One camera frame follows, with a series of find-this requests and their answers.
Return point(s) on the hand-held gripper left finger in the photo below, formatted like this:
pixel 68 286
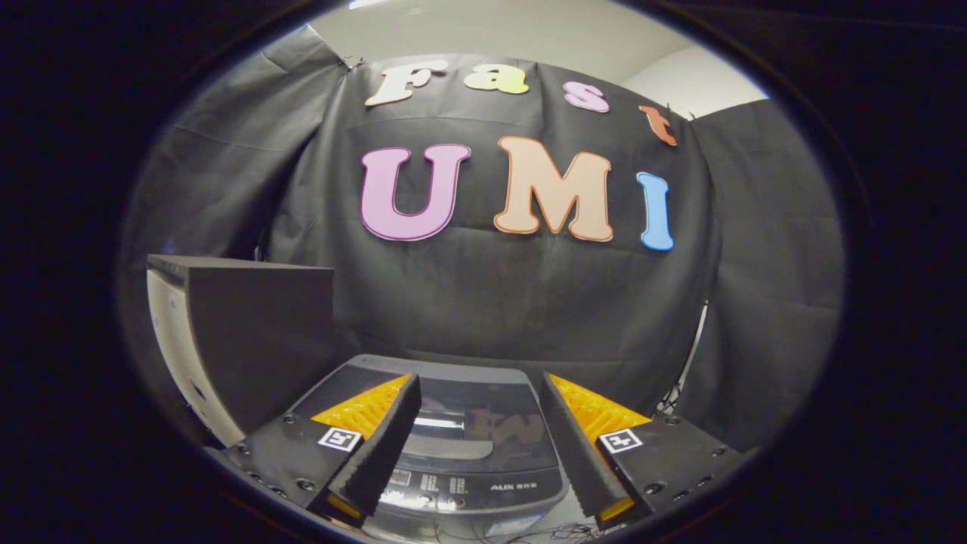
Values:
pixel 381 446

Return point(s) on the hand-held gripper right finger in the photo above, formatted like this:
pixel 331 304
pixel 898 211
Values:
pixel 578 453

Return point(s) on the grey washing machine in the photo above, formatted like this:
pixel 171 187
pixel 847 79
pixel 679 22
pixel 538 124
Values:
pixel 517 489

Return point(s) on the black light stand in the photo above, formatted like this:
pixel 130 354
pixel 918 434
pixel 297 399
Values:
pixel 691 355

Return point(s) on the black backdrop cloth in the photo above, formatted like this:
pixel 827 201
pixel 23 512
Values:
pixel 514 302

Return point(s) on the black and cream cabinet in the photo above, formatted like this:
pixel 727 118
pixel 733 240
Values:
pixel 257 332

